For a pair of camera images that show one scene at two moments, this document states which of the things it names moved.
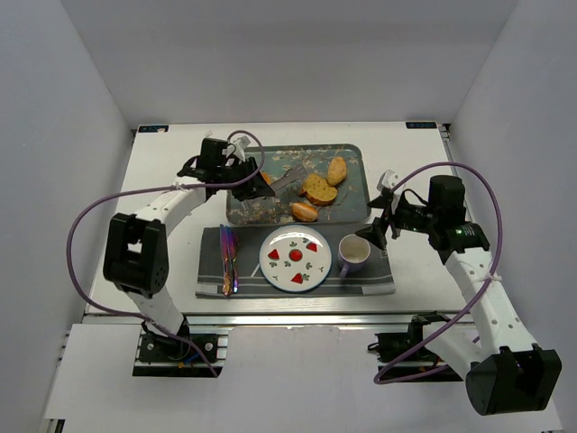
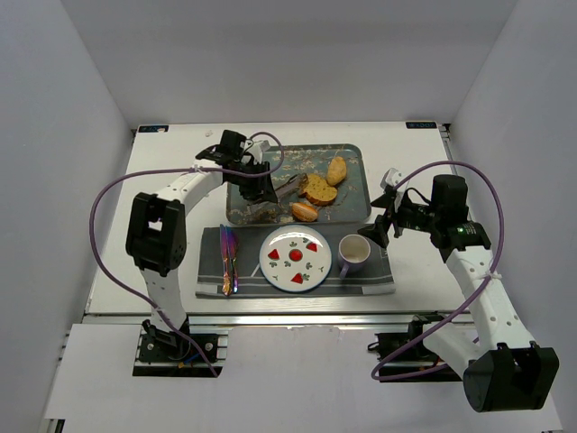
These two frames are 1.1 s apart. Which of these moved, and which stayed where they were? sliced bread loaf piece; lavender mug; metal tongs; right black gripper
Moved: metal tongs
Stayed: sliced bread loaf piece; right black gripper; lavender mug
